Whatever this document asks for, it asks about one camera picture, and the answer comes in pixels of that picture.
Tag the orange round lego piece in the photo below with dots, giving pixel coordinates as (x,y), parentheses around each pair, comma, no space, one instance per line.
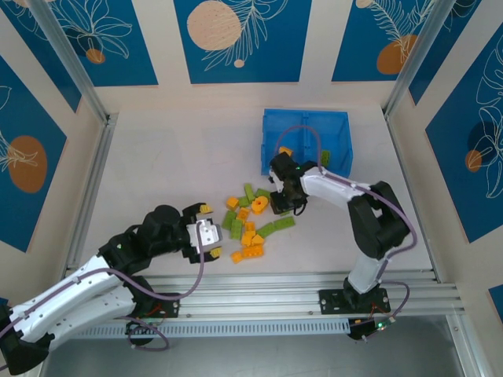
(259,205)

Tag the long green lego brick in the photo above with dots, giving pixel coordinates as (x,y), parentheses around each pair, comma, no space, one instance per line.
(236,228)
(284,223)
(248,191)

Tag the orange sloped lego brick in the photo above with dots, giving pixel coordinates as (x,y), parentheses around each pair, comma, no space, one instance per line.
(257,239)

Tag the long orange lego brick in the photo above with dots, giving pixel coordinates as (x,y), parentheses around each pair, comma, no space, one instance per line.
(253,251)

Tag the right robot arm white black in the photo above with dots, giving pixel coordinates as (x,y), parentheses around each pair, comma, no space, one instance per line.
(334,188)

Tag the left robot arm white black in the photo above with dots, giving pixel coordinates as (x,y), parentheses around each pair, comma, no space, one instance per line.
(78,290)

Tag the blue two-compartment plastic bin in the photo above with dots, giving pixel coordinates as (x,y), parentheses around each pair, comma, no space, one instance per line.
(291,121)

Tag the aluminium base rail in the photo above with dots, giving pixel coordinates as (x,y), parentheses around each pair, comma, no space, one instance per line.
(255,290)

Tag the aluminium side rail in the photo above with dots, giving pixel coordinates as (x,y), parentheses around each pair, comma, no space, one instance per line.
(91,196)
(399,157)

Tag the blue floral wall poster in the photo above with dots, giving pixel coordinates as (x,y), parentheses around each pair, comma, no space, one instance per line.
(460,47)
(275,47)
(39,59)
(452,176)
(129,59)
(353,47)
(39,220)

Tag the aluminium frame post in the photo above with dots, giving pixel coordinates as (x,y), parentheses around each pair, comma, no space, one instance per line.
(430,55)
(67,55)

